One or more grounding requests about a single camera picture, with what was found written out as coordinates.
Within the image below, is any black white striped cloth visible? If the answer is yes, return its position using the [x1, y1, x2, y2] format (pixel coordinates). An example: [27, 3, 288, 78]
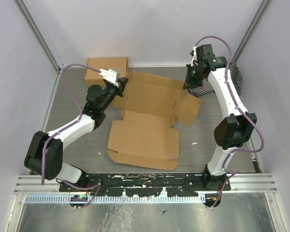
[188, 62, 243, 97]

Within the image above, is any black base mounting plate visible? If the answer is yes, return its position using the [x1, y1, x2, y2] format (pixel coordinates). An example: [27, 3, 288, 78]
[58, 172, 232, 197]

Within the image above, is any white slotted cable duct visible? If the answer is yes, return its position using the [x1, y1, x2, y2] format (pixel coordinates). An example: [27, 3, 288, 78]
[24, 194, 205, 204]

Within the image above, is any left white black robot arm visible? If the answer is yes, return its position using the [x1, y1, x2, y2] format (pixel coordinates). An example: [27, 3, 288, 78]
[24, 77, 128, 192]

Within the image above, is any aluminium front rail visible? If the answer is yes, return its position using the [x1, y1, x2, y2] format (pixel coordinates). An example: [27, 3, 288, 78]
[14, 173, 277, 194]

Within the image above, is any left aluminium corner post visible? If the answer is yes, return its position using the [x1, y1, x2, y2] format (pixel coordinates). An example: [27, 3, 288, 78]
[15, 0, 63, 72]

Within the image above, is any folded closed cardboard box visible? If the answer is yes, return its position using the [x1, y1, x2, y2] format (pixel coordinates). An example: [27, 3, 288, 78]
[84, 57, 129, 87]

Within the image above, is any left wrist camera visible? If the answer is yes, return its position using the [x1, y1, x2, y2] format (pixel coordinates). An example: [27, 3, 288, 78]
[100, 69, 119, 87]

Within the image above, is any cardboard box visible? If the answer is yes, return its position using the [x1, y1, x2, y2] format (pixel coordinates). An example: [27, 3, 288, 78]
[108, 71, 202, 171]
[84, 57, 129, 87]

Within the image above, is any right aluminium corner post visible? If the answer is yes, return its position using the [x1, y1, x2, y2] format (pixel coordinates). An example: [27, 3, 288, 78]
[232, 0, 272, 63]

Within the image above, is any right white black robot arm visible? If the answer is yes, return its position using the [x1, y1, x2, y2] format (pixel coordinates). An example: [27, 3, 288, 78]
[183, 57, 257, 191]

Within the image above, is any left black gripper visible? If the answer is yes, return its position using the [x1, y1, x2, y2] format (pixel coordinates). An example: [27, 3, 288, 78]
[101, 77, 128, 112]

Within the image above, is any aluminium corner post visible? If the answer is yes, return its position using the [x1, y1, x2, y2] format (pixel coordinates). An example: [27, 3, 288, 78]
[15, 0, 63, 72]
[232, 0, 272, 63]

